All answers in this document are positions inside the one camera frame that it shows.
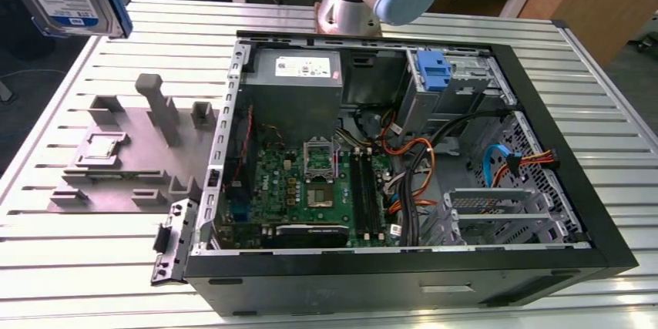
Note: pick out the grey optical drive cage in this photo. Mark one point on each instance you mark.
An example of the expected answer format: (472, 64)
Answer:
(426, 109)

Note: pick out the CPU socket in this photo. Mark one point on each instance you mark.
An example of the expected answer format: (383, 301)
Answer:
(323, 196)

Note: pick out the black graphics card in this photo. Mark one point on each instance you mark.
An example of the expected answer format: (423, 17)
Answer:
(309, 234)

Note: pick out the black PC case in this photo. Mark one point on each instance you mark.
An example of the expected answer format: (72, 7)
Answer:
(359, 279)

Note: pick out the grey parts rack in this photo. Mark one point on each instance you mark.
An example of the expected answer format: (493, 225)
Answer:
(145, 152)

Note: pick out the grey power supply unit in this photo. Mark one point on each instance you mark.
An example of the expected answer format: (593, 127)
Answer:
(293, 105)

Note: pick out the wooden cabinet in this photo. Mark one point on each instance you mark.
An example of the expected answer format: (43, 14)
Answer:
(606, 9)

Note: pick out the black RAM slot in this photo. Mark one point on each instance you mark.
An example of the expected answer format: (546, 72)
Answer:
(374, 198)
(359, 190)

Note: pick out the blue plastic drive latch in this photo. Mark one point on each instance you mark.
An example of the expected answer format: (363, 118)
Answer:
(434, 71)

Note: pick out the grey metal disk bay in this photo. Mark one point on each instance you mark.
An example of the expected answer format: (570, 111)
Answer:
(514, 192)

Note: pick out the grey expansion slot latch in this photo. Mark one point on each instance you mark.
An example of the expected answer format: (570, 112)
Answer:
(178, 236)

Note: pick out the silver CPU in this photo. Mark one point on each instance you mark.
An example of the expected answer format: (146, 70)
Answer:
(100, 148)

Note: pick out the blue expansion slot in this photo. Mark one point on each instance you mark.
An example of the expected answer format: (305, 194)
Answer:
(241, 211)

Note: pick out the green motherboard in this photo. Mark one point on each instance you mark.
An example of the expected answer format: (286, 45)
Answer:
(278, 190)

